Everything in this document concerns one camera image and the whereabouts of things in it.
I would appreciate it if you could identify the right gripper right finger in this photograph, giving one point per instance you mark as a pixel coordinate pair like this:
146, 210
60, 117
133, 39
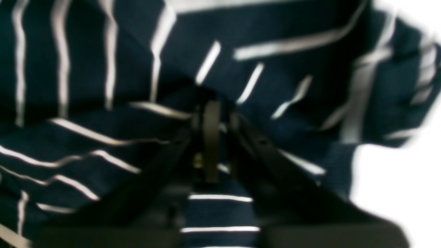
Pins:
292, 211

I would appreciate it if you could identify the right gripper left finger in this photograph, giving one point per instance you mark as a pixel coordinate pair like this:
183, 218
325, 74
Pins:
148, 211

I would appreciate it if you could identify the black white striped t-shirt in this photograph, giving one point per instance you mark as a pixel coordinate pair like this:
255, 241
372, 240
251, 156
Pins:
92, 90

